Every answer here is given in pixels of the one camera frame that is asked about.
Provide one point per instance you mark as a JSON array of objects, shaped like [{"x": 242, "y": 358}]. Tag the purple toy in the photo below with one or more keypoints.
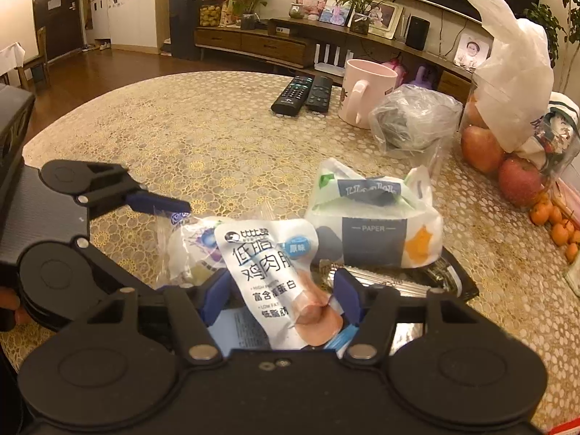
[{"x": 423, "y": 79}]

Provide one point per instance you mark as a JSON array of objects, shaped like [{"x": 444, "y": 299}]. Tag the small green pot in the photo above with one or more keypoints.
[{"x": 296, "y": 9}]

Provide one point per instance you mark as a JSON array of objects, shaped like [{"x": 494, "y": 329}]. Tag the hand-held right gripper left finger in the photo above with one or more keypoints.
[{"x": 217, "y": 294}]

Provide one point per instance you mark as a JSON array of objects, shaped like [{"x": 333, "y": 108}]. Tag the pink mug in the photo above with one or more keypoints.
[{"x": 376, "y": 81}]

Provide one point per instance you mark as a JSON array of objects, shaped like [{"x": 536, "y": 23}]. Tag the black fridge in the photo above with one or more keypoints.
[{"x": 185, "y": 13}]

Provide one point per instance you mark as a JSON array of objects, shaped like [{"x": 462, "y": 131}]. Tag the person's left hand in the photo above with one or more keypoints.
[{"x": 9, "y": 301}]

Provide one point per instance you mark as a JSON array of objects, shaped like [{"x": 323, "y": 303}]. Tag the jar of yellow fruit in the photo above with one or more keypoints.
[{"x": 210, "y": 14}]

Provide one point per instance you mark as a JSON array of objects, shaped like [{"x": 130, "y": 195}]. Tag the black foil packet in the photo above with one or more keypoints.
[{"x": 444, "y": 276}]

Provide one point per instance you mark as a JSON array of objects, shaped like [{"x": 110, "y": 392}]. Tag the potted plant in dark pot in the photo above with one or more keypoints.
[{"x": 248, "y": 21}]

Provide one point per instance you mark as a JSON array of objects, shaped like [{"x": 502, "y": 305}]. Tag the dark door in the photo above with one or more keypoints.
[{"x": 56, "y": 18}]

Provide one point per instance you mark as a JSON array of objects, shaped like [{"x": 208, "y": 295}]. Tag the white wall cabinets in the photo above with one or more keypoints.
[{"x": 136, "y": 13}]

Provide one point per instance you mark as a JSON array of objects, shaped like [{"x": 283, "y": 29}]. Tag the black speaker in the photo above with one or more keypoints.
[{"x": 417, "y": 32}]

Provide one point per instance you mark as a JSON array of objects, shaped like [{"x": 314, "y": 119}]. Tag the baby portrait photo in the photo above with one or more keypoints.
[{"x": 473, "y": 50}]

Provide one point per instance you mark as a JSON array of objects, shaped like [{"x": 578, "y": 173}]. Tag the round desktop with lace cloth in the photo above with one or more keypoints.
[{"x": 181, "y": 136}]

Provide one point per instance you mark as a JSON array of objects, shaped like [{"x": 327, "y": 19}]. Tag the pink booklet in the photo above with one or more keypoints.
[{"x": 572, "y": 199}]

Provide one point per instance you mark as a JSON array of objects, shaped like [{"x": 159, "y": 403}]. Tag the clear snack container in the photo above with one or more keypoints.
[{"x": 559, "y": 136}]

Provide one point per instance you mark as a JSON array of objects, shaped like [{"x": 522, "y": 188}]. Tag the small pastel picture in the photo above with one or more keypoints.
[{"x": 335, "y": 11}]

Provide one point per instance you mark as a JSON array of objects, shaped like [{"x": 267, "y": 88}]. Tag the tall leafy indoor plant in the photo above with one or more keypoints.
[{"x": 543, "y": 18}]

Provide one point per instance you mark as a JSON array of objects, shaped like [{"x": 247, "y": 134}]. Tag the white plastic bag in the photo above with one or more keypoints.
[{"x": 512, "y": 68}]

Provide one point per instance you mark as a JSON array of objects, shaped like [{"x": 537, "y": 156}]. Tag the white photo frame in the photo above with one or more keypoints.
[{"x": 385, "y": 18}]

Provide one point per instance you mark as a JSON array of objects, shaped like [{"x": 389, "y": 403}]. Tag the clear plastic bag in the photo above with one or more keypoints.
[{"x": 417, "y": 118}]

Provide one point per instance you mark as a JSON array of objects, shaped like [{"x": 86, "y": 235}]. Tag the clear plastic snack packet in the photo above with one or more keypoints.
[{"x": 195, "y": 244}]

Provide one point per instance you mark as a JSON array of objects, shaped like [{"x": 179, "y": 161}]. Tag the wooden television cabinet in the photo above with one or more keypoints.
[{"x": 272, "y": 47}]

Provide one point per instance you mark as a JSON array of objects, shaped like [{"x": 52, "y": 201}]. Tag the pile of small oranges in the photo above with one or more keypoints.
[{"x": 540, "y": 214}]

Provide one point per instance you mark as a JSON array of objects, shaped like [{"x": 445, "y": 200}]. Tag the tissue pack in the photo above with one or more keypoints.
[{"x": 376, "y": 235}]

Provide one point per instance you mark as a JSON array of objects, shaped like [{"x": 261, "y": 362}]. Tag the white router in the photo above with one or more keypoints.
[{"x": 330, "y": 61}]

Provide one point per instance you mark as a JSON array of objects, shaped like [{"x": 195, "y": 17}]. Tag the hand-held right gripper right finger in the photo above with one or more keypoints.
[{"x": 349, "y": 299}]

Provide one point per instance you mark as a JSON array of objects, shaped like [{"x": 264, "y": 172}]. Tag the black remote control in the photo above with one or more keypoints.
[
  {"x": 319, "y": 93},
  {"x": 290, "y": 97}
]

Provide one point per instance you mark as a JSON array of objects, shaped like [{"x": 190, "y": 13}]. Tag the potted plant with thin leaves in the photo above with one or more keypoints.
[{"x": 360, "y": 22}]

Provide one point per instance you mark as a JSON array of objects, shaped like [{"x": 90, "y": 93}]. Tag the white tablecloth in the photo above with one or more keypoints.
[{"x": 11, "y": 56}]

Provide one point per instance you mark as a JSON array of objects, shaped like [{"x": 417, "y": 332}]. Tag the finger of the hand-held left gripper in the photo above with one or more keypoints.
[
  {"x": 154, "y": 201},
  {"x": 108, "y": 274}
]

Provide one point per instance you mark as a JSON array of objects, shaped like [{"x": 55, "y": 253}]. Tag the wooden chair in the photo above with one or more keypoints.
[{"x": 40, "y": 54}]

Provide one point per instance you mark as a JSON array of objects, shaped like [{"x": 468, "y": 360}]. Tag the red apple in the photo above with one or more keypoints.
[
  {"x": 480, "y": 147},
  {"x": 521, "y": 181},
  {"x": 473, "y": 115}
]

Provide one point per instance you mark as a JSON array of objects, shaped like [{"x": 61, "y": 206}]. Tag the white sausage snack packet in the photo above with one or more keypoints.
[{"x": 263, "y": 258}]

